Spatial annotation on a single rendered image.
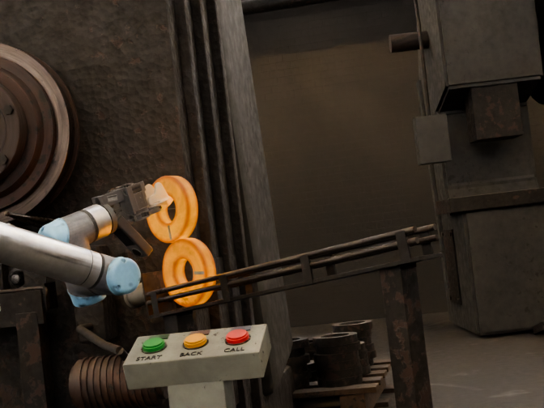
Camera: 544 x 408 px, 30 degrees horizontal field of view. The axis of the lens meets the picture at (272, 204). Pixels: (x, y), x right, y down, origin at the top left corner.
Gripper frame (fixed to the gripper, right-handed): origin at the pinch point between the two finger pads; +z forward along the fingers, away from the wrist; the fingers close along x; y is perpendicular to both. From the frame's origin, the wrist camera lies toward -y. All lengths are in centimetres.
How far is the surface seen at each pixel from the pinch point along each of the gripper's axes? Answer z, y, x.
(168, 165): 20.7, 5.4, 21.3
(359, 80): 525, -25, 351
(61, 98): 1.5, 30.0, 30.2
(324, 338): 133, -91, 95
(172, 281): -7.1, -17.4, -0.3
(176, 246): -5.1, -9.8, -3.5
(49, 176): -6.4, 12.2, 34.6
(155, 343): -48, -15, -43
